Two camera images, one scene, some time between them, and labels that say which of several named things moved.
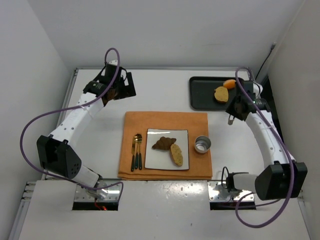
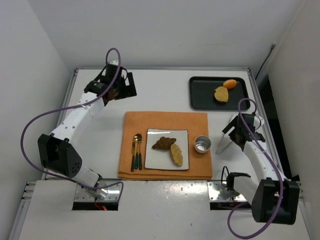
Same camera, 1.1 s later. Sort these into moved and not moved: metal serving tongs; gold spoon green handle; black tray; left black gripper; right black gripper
Moved: right black gripper; metal serving tongs
Not moved: black tray; left black gripper; gold spoon green handle
